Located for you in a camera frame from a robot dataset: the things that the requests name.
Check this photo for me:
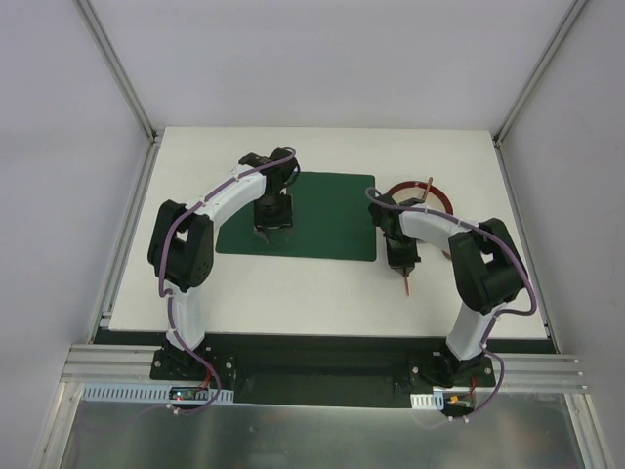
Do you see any green placemat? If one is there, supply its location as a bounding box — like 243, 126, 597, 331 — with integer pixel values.
216, 172, 377, 262

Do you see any red rimmed beige plate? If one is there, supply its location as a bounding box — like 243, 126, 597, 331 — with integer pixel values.
384, 181, 453, 244

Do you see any orange knife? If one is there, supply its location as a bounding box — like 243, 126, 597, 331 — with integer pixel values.
403, 274, 411, 298

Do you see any copper spoon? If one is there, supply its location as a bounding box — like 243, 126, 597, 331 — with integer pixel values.
423, 176, 434, 203

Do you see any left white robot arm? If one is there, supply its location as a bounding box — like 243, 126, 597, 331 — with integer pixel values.
147, 147, 301, 380

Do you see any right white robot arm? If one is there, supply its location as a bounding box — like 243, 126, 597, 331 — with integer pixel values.
365, 188, 537, 388

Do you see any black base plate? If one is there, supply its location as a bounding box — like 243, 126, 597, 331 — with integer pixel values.
149, 333, 495, 408

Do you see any right white cable duct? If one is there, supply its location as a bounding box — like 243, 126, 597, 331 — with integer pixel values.
410, 391, 445, 411

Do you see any white cable duct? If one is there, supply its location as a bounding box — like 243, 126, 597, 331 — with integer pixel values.
410, 391, 445, 411
82, 383, 234, 405

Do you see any left aluminium frame post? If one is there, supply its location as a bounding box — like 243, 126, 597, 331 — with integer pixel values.
72, 0, 165, 146

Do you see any aluminium frame post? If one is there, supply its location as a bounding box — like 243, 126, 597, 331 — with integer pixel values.
491, 0, 592, 148
72, 0, 165, 146

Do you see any aluminium front rail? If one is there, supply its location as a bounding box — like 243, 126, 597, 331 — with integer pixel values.
61, 344, 591, 394

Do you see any left white cable duct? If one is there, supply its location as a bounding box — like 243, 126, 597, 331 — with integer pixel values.
82, 383, 234, 405

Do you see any right aluminium frame post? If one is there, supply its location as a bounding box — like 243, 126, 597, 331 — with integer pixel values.
491, 0, 592, 148

